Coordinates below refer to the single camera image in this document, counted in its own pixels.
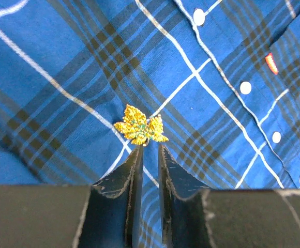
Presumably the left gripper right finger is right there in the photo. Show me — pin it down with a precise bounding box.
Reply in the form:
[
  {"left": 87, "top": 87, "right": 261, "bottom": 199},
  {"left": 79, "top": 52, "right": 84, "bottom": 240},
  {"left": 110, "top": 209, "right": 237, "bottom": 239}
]
[{"left": 159, "top": 145, "right": 300, "bottom": 247}]

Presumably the blue plaid shirt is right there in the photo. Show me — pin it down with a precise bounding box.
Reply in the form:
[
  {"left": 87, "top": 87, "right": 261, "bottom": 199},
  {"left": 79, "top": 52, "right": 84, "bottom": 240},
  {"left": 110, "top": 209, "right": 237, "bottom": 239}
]
[{"left": 0, "top": 1, "right": 300, "bottom": 247}]

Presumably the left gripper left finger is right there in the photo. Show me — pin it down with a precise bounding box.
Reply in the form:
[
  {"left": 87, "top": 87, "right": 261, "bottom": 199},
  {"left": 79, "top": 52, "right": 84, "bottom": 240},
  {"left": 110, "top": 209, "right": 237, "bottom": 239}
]
[{"left": 0, "top": 146, "right": 143, "bottom": 247}]

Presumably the gold leaf brooch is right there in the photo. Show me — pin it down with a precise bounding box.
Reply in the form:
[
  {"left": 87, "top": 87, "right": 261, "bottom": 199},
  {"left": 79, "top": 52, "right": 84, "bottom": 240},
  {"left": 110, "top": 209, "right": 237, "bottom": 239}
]
[{"left": 113, "top": 104, "right": 169, "bottom": 146}]

